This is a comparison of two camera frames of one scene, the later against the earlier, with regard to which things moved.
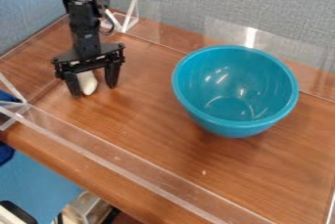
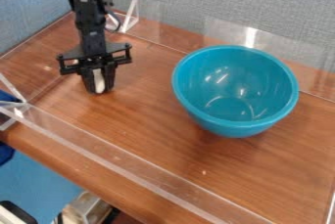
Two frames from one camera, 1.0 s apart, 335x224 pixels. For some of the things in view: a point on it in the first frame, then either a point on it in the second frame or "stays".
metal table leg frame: [87, 209] stays
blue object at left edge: [6, 150] stays
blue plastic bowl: [234, 89] stays
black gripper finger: [73, 83] → [88, 79]
